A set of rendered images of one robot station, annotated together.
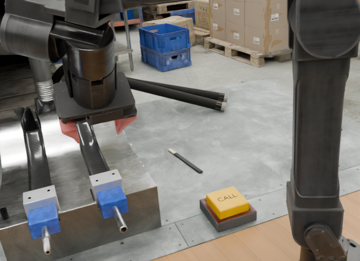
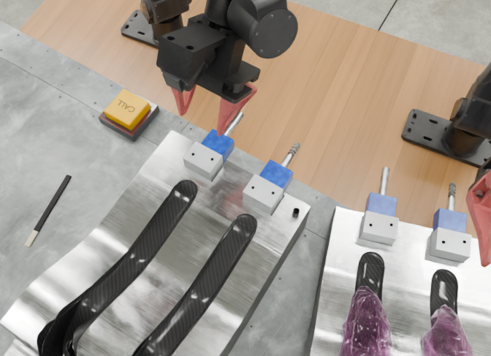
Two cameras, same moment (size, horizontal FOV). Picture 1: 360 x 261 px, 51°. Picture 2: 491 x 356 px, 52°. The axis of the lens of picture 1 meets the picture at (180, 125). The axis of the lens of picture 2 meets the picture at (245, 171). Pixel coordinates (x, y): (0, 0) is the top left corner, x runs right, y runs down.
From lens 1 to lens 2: 93 cm
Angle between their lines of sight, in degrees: 83
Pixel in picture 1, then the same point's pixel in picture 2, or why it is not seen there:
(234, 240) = (161, 97)
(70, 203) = (242, 179)
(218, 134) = not seen: outside the picture
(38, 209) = (273, 183)
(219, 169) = (52, 163)
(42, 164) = (195, 294)
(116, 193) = (211, 139)
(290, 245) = (145, 63)
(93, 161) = (155, 238)
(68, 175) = (202, 229)
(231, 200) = (128, 100)
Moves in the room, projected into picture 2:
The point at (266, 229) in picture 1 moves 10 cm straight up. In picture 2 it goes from (134, 83) to (122, 50)
